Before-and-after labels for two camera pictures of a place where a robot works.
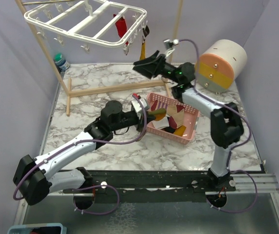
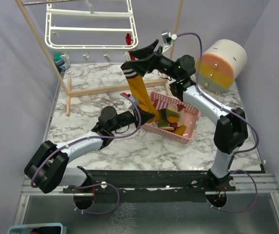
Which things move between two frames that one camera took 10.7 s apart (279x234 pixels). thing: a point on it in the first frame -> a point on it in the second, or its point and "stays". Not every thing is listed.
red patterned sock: x=121 y=27 -> x=128 y=38
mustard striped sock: x=143 y=51 -> x=138 y=85
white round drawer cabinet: x=220 y=64 stays
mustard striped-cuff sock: x=179 y=131 stays
